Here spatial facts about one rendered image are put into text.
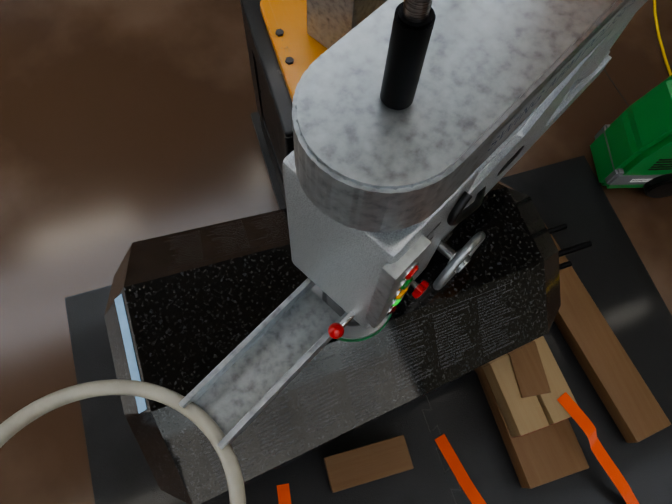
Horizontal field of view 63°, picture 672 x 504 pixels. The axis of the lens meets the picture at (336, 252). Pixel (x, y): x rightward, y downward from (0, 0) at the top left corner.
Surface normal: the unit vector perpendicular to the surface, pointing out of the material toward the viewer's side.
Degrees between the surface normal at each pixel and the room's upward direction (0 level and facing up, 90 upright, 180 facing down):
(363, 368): 45
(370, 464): 0
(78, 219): 0
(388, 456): 0
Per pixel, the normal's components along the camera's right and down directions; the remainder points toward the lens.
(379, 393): 0.29, 0.36
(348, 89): 0.04, -0.37
